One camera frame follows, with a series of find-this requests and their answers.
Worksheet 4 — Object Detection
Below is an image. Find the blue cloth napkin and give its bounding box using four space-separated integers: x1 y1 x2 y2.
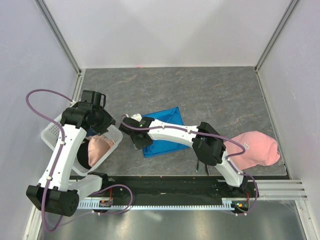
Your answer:
142 106 190 158

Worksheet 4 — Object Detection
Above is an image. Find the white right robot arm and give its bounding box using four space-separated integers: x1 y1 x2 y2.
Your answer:
119 115 248 197

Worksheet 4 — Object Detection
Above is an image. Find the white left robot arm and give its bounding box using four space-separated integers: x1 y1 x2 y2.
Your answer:
26 102 116 217

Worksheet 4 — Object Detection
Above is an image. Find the pink cap in basket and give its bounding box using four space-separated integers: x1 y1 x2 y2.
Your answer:
86 135 115 167

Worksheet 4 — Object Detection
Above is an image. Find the black cloth in basket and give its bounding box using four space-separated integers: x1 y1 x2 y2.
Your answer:
76 139 91 170

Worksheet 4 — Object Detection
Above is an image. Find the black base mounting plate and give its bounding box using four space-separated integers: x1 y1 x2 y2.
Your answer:
91 176 259 205

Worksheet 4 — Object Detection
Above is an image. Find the white plastic perforated basket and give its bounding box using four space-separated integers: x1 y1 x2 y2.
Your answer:
41 123 123 178

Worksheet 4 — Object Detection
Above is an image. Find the pink baseball cap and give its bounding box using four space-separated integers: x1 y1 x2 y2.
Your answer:
231 131 281 170

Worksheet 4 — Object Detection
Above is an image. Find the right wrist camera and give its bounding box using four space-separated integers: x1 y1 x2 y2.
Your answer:
125 113 142 122

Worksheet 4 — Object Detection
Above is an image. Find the light blue cable duct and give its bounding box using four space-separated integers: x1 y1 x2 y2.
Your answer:
77 198 235 211

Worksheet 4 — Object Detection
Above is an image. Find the left aluminium frame post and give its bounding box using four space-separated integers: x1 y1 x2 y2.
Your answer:
33 0 83 76

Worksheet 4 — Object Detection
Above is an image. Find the aluminium frame post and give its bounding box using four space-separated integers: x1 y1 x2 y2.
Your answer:
33 0 83 76
254 0 301 73

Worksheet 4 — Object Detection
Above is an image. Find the right aluminium frame post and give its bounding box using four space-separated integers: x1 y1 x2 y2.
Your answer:
254 0 301 73

